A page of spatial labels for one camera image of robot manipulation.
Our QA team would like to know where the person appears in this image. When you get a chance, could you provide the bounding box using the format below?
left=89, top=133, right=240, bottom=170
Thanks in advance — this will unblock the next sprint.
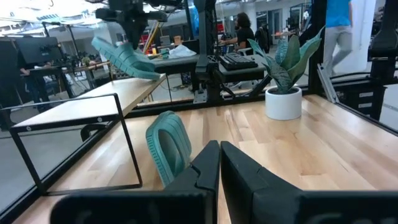
left=322, top=0, right=354, bottom=77
left=17, top=51, right=52, bottom=111
left=220, top=12, right=256, bottom=53

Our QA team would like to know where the green rubber slide sandal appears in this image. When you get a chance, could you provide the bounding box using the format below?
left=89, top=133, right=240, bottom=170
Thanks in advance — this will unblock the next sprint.
left=90, top=36, right=162, bottom=81
left=145, top=110, right=193, bottom=188

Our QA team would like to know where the black monitor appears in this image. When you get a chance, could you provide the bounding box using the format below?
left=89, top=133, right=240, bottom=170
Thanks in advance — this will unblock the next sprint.
left=14, top=36, right=63, bottom=65

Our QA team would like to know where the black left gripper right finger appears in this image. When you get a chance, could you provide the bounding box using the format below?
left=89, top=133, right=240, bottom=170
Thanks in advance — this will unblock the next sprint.
left=220, top=141, right=398, bottom=224

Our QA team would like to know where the black drawer cabinet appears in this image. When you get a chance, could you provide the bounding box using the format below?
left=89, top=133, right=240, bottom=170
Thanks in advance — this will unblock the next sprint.
left=334, top=79, right=388, bottom=121

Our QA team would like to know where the black keyboard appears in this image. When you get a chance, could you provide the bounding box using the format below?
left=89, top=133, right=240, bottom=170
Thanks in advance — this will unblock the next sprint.
left=218, top=52, right=259, bottom=71

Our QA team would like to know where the wooden shelf with black frame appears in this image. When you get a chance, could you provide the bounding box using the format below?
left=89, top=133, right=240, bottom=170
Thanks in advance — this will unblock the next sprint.
left=8, top=73, right=167, bottom=196

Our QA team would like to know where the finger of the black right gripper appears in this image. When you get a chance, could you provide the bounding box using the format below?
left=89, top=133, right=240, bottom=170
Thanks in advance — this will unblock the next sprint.
left=123, top=22, right=138, bottom=50
left=136, top=21, right=149, bottom=48

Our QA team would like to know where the black desk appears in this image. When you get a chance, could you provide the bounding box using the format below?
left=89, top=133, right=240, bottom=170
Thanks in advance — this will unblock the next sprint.
left=151, top=54, right=269, bottom=85

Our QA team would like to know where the white crumpled bag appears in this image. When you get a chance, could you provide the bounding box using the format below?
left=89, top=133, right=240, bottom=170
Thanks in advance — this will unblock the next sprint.
left=167, top=44, right=198, bottom=60

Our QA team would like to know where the snake plant in white pot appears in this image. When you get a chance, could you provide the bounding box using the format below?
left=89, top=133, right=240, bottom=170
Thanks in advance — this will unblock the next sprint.
left=247, top=26, right=325, bottom=121

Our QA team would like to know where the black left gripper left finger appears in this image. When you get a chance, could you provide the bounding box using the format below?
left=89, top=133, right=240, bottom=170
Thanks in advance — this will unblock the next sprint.
left=49, top=139, right=221, bottom=224

